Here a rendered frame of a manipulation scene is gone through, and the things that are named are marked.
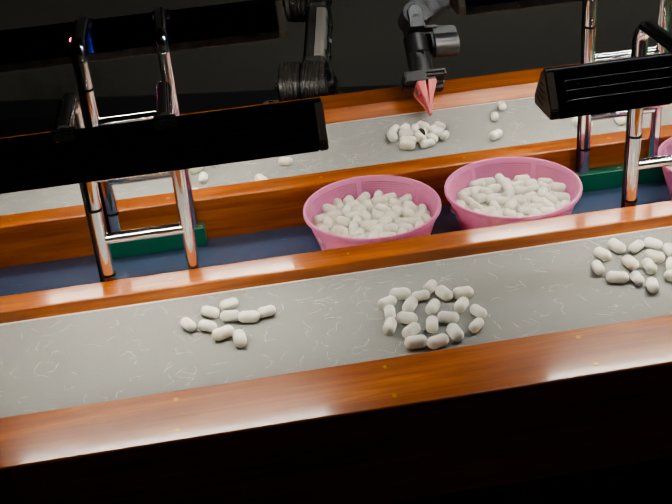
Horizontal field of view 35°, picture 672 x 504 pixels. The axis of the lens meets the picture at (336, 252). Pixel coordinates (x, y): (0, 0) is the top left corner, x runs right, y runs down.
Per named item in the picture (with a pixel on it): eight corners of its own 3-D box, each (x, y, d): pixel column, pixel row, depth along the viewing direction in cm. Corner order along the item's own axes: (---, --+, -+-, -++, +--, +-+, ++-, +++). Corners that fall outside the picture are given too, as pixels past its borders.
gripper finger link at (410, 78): (442, 106, 241) (435, 70, 244) (411, 110, 240) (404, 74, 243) (438, 120, 247) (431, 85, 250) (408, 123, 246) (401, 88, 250)
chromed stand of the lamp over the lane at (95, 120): (111, 216, 229) (69, 15, 207) (203, 204, 231) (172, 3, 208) (108, 259, 212) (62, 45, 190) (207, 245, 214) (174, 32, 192)
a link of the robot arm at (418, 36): (400, 42, 253) (404, 29, 248) (428, 39, 254) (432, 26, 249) (405, 67, 251) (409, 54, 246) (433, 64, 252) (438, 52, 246)
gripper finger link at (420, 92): (453, 105, 241) (445, 69, 244) (422, 108, 240) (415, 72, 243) (448, 119, 247) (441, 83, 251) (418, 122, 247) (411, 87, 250)
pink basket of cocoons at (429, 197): (299, 226, 219) (295, 184, 214) (425, 208, 221) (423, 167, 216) (317, 292, 196) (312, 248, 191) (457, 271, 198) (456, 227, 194)
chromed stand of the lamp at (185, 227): (104, 315, 194) (54, 86, 172) (213, 299, 196) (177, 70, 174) (100, 375, 178) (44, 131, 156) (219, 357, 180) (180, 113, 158)
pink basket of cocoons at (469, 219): (419, 222, 216) (417, 180, 211) (522, 185, 227) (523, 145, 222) (500, 277, 196) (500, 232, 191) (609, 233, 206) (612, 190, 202)
